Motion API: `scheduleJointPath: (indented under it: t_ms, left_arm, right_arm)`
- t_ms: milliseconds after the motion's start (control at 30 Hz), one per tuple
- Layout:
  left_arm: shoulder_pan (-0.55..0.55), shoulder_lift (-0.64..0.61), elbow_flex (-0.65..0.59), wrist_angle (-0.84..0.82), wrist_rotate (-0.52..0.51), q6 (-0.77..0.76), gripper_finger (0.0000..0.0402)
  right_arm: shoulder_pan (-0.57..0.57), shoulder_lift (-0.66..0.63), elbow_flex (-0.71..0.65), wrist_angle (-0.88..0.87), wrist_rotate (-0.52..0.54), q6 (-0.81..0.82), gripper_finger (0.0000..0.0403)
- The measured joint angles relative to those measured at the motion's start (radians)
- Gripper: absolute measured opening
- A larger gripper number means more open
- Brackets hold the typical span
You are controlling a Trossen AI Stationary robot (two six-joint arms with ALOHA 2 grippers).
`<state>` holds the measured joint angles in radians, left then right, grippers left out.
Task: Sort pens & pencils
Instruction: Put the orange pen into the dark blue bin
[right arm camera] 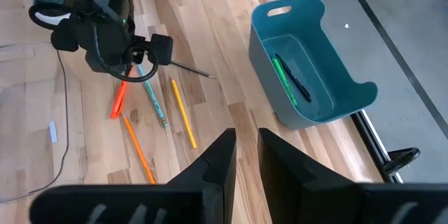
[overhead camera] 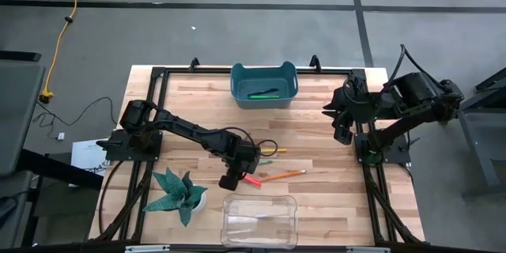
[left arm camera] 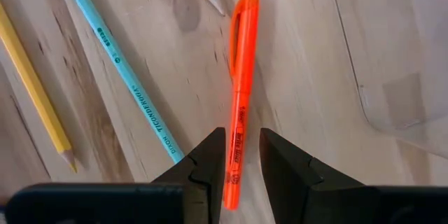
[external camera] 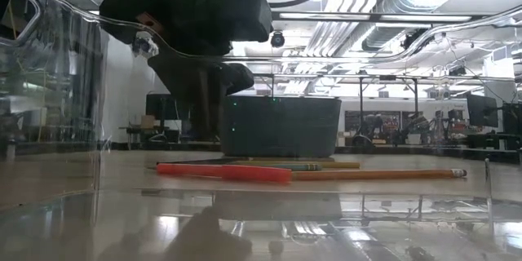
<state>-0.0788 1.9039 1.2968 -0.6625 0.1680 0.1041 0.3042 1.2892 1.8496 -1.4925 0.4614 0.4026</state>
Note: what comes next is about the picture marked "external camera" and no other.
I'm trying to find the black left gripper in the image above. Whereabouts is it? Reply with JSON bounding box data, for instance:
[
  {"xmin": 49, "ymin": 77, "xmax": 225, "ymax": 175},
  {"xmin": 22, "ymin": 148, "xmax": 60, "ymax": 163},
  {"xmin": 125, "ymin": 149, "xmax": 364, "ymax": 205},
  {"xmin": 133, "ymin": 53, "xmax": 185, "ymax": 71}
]
[{"xmin": 100, "ymin": 0, "xmax": 273, "ymax": 143}]

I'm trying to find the red pen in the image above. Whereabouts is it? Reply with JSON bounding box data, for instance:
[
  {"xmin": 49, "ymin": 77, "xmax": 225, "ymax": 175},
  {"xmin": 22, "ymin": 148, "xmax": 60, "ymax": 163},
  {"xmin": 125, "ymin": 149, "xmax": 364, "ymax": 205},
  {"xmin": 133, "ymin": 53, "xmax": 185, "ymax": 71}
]
[{"xmin": 156, "ymin": 162, "xmax": 293, "ymax": 184}]

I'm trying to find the teal pencil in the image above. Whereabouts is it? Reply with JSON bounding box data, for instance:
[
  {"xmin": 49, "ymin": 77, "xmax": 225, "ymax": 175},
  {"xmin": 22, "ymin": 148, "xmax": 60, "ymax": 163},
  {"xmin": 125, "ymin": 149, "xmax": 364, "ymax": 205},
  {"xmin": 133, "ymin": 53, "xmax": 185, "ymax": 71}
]
[{"xmin": 260, "ymin": 163, "xmax": 323, "ymax": 172}]

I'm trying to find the yellow pencil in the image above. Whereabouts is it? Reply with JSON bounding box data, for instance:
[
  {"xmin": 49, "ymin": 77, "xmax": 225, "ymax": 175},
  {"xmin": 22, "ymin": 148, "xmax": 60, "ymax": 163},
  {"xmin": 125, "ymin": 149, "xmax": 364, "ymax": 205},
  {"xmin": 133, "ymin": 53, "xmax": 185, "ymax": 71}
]
[{"xmin": 228, "ymin": 160, "xmax": 361, "ymax": 170}]

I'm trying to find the orange pencil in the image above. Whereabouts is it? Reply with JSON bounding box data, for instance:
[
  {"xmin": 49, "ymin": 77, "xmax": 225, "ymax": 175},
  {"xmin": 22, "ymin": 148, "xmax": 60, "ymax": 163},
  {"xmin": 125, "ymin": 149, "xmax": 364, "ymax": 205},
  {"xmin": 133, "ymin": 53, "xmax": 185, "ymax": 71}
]
[{"xmin": 290, "ymin": 168, "xmax": 468, "ymax": 182}]

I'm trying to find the black monitor on desk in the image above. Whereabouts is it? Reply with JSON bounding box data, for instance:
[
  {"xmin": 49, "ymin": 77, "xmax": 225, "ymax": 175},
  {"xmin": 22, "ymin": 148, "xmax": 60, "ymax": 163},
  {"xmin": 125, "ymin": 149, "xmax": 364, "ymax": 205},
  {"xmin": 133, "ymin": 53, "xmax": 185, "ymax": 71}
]
[{"xmin": 145, "ymin": 93, "xmax": 181, "ymax": 122}]

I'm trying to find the blue plastic bin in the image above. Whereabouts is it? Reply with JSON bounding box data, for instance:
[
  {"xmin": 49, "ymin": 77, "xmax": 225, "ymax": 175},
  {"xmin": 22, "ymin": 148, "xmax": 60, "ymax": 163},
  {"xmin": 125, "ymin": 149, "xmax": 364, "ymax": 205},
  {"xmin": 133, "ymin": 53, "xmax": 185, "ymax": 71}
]
[{"xmin": 219, "ymin": 95, "xmax": 343, "ymax": 159}]

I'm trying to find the clear plastic bin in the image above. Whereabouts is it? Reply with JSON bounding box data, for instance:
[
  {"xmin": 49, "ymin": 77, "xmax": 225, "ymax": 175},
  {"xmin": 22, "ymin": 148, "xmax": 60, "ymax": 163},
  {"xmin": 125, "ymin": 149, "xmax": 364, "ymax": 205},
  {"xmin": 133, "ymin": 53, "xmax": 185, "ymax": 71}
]
[{"xmin": 0, "ymin": 0, "xmax": 522, "ymax": 261}]

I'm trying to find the overhead light bar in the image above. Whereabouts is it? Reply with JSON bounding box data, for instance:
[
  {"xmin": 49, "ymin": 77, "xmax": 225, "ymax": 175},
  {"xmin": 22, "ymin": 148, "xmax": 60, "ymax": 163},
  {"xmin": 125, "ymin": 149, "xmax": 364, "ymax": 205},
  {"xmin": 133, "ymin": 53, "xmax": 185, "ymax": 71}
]
[{"xmin": 271, "ymin": 9, "xmax": 474, "ymax": 24}]

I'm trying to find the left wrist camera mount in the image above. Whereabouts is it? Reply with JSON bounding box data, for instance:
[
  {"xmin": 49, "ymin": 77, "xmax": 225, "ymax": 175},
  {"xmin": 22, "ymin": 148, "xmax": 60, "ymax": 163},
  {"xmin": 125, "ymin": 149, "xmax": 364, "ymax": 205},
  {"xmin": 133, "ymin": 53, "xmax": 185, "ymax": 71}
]
[{"xmin": 223, "ymin": 63, "xmax": 255, "ymax": 95}]

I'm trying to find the black round hanging camera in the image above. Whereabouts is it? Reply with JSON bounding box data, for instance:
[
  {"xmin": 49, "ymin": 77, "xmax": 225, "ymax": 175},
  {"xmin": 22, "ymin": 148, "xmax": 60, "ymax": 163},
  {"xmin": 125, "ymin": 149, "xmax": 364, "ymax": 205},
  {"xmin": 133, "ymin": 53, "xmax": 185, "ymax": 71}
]
[{"xmin": 270, "ymin": 30, "xmax": 286, "ymax": 49}]

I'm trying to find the black aluminium table frame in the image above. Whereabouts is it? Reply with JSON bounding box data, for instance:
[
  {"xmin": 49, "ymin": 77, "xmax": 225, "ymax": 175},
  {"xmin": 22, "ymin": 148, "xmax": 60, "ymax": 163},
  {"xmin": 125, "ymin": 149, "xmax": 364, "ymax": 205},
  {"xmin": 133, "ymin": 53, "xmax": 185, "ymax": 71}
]
[{"xmin": 0, "ymin": 140, "xmax": 522, "ymax": 165}]

